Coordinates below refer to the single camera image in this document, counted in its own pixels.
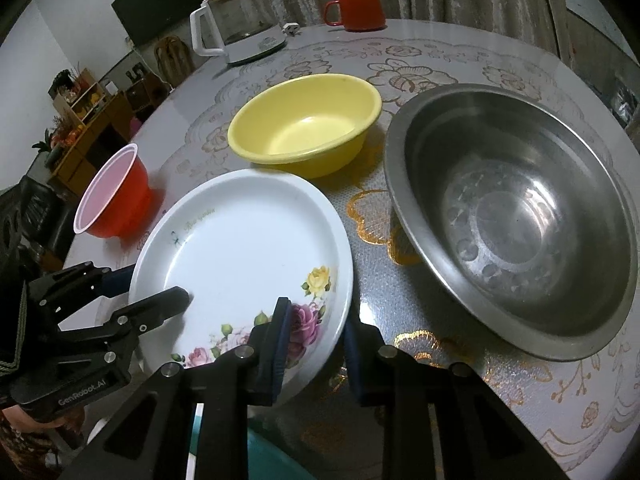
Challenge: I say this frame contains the red mug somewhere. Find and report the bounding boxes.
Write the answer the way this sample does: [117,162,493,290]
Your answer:
[322,0,387,32]

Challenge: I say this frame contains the white glass electric kettle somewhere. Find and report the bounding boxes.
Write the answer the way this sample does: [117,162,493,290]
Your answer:
[190,0,288,66]

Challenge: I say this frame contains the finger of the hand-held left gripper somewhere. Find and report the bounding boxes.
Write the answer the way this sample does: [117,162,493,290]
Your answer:
[57,286,194,349]
[27,264,137,322]

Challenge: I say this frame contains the orange artificial flowers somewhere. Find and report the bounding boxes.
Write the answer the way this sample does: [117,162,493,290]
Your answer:
[32,115,78,161]

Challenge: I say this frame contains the white floral plate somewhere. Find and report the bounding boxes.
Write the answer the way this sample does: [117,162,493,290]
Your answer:
[129,168,355,406]

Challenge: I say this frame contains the black television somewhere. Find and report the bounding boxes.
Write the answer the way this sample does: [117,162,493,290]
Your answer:
[111,0,219,45]

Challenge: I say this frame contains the yellow plastic bowl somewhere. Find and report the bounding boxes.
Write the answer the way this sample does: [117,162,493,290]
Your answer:
[227,73,383,179]

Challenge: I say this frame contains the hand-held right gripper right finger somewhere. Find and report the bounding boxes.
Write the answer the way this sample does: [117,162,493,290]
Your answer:
[342,321,568,480]

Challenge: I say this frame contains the gold floral lace tablecloth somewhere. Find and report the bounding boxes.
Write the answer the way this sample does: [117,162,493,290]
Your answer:
[65,19,640,480]

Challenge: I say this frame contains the teal plastic object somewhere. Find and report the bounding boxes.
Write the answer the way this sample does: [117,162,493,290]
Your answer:
[247,425,321,480]

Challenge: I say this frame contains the dark wooden tv stand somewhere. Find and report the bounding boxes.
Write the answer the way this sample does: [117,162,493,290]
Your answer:
[125,71,168,111]

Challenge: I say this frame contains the large stainless steel bowl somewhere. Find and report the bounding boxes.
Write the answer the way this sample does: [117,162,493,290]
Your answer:
[384,83,639,362]

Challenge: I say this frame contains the person's left hand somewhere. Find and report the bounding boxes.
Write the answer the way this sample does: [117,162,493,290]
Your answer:
[1,405,85,434]

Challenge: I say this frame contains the wooden cabinet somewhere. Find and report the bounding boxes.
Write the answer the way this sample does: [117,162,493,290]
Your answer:
[47,90,133,196]

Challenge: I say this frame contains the black leather sofa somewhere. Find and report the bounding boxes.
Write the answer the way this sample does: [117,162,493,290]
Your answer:
[0,180,77,272]

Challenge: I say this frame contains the wooden chair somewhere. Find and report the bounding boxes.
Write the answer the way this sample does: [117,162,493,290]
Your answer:
[152,36,197,88]

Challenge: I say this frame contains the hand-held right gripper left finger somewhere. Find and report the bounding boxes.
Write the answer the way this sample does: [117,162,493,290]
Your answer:
[65,297,293,480]

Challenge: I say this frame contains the red plastic bowl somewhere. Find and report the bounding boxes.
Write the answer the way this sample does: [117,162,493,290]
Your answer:
[73,143,152,239]

